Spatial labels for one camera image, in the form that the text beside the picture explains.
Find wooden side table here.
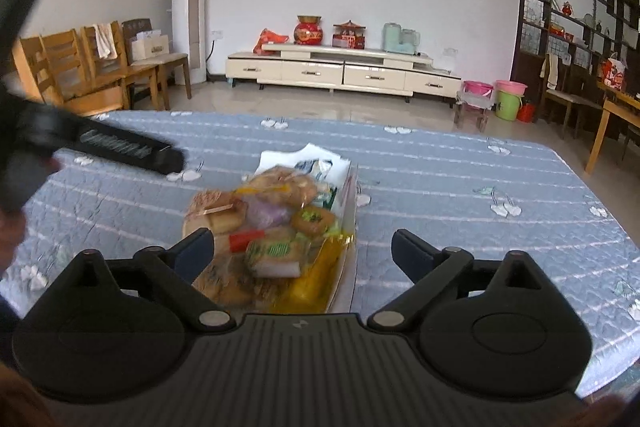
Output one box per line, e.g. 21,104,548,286
583,81,640,177

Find green snack box packet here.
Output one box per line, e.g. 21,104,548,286
245,239,309,279

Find yellow-edged cracker packet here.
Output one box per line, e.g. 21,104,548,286
291,205,336,237

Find red gift box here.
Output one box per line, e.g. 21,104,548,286
332,20,366,50

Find yellow snack bag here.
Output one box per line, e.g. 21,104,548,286
268,233,354,314

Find pink basin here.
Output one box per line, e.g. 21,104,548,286
462,80,494,98

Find small wooden stool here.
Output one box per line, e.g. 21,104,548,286
454,91,494,133

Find green bucket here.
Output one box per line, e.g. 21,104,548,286
496,80,527,121

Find white standing air conditioner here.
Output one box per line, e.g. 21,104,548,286
171,0,208,84

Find blue cookie packet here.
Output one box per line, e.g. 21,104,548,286
294,158,333,181

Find red bean bread packet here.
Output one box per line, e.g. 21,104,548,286
182,190,247,237

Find cream TV cabinet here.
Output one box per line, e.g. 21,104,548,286
226,43,462,100

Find white towel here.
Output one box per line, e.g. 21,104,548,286
92,24,117,61

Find dark display shelf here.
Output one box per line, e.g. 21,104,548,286
511,0,639,103

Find near wooden chair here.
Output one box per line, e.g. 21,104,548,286
12,29,128,116

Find purple snack packet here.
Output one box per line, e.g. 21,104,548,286
245,196,292,229

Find blue quilted table cover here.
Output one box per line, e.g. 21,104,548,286
1,112,639,395

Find red round jar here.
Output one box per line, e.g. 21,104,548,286
294,15,323,46

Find red plastic bag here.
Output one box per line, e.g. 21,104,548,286
253,28,290,55

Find clear bag round biscuits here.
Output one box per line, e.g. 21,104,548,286
235,166,319,209

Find white paper bag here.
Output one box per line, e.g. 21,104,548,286
130,30,169,62

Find dark wooden chair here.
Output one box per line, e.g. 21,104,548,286
120,18,192,110

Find mint green appliance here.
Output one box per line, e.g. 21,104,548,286
382,23,421,55

